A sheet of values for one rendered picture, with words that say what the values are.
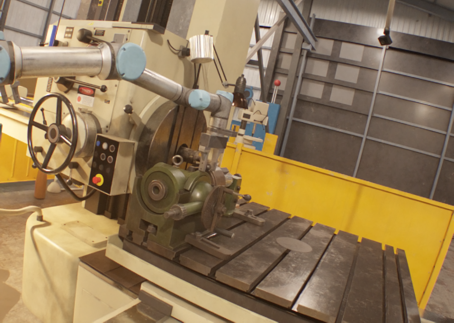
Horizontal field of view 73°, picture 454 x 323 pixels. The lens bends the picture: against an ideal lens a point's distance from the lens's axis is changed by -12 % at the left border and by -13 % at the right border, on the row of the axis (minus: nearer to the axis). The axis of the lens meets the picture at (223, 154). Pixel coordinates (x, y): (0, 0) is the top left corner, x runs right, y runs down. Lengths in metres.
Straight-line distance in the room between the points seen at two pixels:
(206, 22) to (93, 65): 1.34
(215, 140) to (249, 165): 2.50
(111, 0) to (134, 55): 1.84
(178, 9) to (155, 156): 1.11
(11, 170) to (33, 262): 2.45
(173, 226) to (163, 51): 0.87
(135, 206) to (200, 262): 0.36
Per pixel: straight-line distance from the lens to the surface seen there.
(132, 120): 1.62
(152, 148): 1.66
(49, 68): 0.99
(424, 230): 3.74
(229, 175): 1.89
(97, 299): 2.00
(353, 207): 3.68
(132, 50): 1.07
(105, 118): 1.71
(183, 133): 1.84
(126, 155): 1.55
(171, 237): 1.38
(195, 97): 1.32
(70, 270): 2.11
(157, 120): 1.69
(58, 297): 2.28
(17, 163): 4.73
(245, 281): 1.28
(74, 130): 1.51
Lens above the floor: 1.56
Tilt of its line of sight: 7 degrees down
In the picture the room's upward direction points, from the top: 13 degrees clockwise
